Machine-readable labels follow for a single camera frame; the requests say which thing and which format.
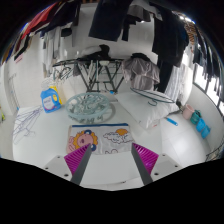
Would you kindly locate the grey shirt on rack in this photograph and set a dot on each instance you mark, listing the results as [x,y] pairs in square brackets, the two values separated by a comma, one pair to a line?
[141,72]

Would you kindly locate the blue plastic container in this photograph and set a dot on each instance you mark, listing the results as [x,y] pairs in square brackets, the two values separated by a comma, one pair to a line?
[202,128]

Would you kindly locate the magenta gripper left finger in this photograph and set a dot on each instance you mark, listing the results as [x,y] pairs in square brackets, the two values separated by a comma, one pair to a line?
[77,162]

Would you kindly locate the hanging dark trousers right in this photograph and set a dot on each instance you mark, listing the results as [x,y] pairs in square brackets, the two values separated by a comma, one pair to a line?
[170,41]

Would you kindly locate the folding drying rack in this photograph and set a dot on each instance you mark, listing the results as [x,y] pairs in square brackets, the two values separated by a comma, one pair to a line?
[93,72]

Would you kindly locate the wire clothes hangers pile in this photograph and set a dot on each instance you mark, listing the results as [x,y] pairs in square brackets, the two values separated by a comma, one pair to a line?
[24,123]

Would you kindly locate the round wire hoop hanger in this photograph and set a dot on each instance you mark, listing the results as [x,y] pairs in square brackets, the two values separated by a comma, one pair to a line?
[155,98]

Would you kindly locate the white pillow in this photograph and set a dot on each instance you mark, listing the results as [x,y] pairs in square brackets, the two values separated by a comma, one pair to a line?
[139,108]

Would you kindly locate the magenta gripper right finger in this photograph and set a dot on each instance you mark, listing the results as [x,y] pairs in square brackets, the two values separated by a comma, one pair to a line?
[145,161]

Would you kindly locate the cartoon printed white towel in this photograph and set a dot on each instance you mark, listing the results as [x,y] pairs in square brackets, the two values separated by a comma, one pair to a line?
[103,138]

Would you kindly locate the round pale green peg hanger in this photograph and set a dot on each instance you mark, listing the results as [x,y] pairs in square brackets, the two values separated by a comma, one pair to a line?
[89,108]

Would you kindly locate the hanging black garment centre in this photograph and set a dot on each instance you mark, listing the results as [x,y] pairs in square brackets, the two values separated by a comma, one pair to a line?
[109,20]

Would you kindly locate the hanging red dark clothes left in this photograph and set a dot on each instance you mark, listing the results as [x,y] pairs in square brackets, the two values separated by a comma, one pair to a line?
[63,14]

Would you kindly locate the blue brush handle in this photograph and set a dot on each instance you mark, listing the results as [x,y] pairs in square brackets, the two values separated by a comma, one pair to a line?
[172,121]

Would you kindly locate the teal plastic cup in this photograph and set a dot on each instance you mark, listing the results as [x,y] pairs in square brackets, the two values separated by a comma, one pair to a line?
[195,117]

